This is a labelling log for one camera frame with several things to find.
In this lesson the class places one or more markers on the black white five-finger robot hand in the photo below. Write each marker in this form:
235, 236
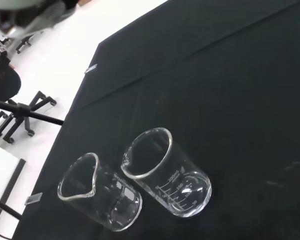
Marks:
40, 15

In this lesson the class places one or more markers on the clear glass beaker white label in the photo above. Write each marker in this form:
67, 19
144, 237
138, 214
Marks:
110, 200

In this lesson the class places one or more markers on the black chair base with casters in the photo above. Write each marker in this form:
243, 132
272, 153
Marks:
23, 44

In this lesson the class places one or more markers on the black office chair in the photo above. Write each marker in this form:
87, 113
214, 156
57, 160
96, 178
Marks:
5, 80

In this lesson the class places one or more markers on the black tripod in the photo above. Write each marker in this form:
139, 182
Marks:
40, 116

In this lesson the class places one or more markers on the pale board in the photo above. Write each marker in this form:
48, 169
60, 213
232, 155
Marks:
2, 170

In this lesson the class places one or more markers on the black bench cloth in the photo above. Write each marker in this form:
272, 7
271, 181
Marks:
215, 100

